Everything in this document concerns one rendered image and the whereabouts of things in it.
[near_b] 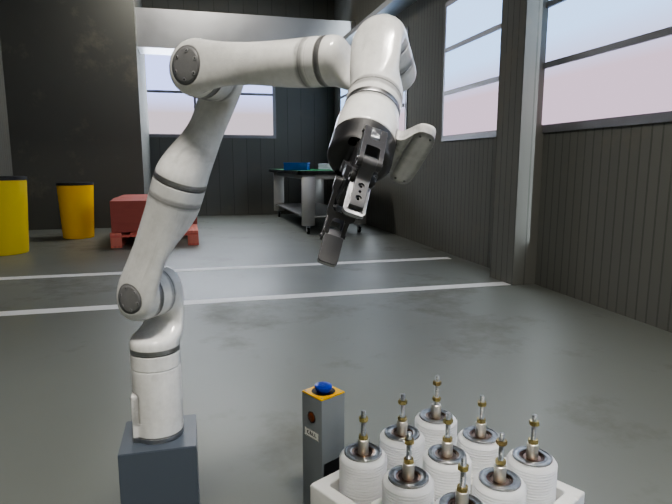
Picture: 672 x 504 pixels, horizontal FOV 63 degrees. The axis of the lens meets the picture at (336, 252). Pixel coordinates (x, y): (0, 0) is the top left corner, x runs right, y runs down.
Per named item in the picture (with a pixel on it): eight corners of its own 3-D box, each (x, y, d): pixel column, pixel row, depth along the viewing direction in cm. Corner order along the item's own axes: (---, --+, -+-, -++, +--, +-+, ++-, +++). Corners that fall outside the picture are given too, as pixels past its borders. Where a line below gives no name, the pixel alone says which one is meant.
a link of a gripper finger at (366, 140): (361, 129, 57) (351, 170, 53) (367, 117, 55) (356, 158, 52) (385, 138, 57) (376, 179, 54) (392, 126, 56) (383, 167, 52)
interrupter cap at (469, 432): (483, 425, 122) (483, 422, 122) (506, 441, 115) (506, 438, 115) (455, 431, 119) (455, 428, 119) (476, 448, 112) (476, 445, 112)
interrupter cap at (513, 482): (507, 467, 105) (507, 464, 105) (529, 490, 98) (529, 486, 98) (471, 472, 103) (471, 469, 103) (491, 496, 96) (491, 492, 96)
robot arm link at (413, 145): (439, 138, 61) (443, 103, 65) (344, 103, 60) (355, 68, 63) (407, 188, 68) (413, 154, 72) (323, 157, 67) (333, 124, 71)
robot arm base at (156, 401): (132, 447, 102) (126, 360, 100) (137, 424, 111) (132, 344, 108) (183, 441, 105) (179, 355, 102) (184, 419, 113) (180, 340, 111)
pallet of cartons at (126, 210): (119, 233, 653) (117, 194, 646) (195, 230, 679) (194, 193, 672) (110, 248, 534) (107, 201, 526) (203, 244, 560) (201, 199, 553)
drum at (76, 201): (64, 235, 632) (60, 181, 622) (100, 234, 641) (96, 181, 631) (55, 240, 595) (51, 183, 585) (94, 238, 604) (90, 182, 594)
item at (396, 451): (380, 524, 116) (382, 444, 113) (376, 497, 125) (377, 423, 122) (426, 523, 116) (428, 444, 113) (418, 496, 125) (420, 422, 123)
